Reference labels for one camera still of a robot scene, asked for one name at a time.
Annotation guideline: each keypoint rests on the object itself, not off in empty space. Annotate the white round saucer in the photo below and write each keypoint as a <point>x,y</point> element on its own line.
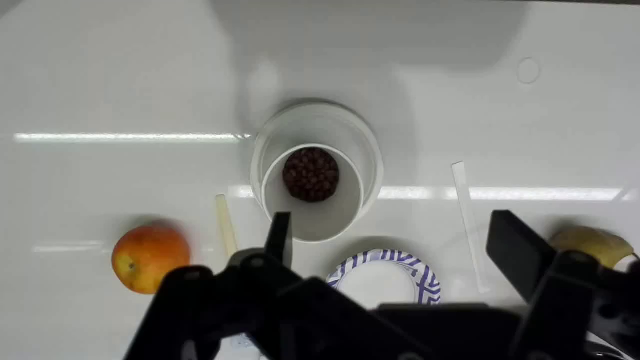
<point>313,120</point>

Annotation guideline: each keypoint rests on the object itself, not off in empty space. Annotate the blue patterned paper bowl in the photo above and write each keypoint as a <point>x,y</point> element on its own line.
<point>386,281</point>

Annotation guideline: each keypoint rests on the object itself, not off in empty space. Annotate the beige plastic spoon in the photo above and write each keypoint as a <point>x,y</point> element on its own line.
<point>224,223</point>

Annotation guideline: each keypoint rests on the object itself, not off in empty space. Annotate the green pear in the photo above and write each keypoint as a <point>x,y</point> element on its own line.
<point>592,243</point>

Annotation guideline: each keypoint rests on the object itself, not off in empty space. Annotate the red orange apple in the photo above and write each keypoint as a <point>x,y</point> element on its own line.
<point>150,257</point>

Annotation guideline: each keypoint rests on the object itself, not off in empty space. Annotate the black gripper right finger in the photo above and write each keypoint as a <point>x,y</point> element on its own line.
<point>572,301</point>

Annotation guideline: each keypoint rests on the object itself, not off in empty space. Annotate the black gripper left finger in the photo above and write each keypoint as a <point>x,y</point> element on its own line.
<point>200,307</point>

